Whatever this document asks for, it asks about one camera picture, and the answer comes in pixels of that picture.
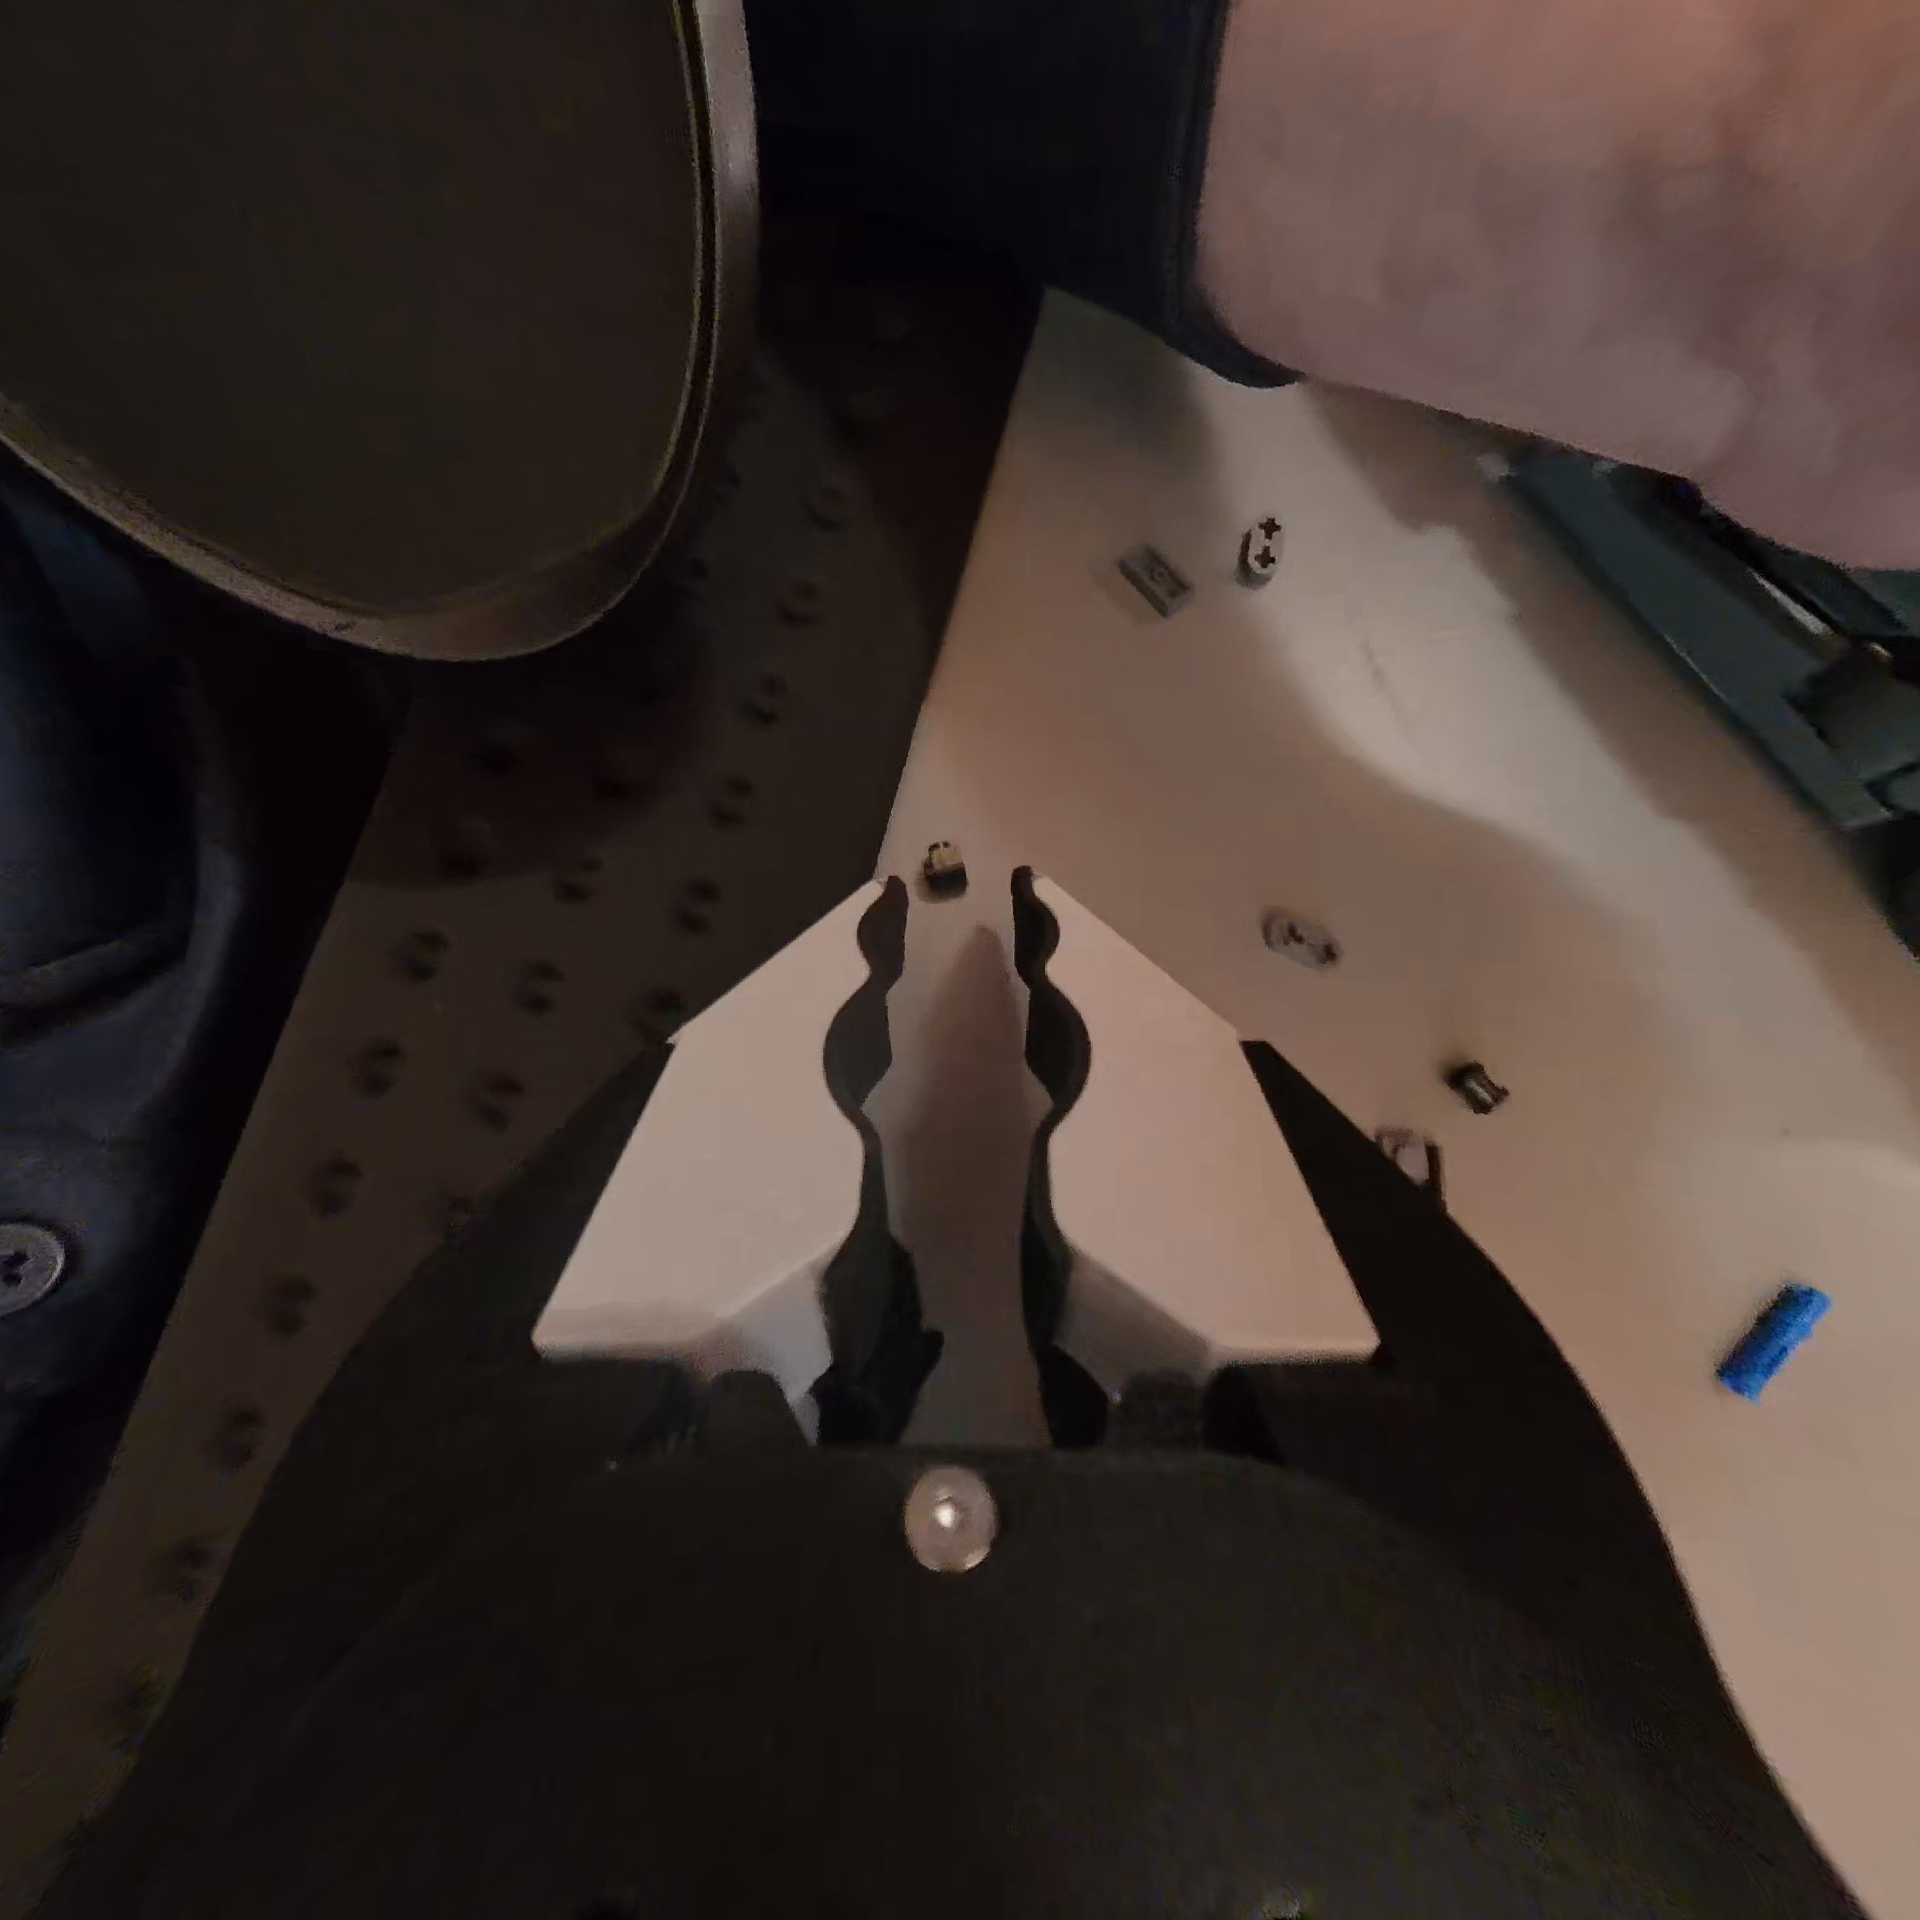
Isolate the partly built lego car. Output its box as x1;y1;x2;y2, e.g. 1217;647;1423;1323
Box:
1475;448;1920;965

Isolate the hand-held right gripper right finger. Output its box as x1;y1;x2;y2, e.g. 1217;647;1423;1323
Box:
1010;861;1381;1451

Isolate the blue lego pin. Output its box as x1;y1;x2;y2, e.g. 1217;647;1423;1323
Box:
1718;1282;1834;1403

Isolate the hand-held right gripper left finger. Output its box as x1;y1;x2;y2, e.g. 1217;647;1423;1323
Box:
533;874;946;1451

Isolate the person's left hand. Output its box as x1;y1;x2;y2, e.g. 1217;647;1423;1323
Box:
1208;0;1920;573

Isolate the black chair armrest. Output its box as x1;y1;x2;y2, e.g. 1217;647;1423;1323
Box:
0;0;726;666

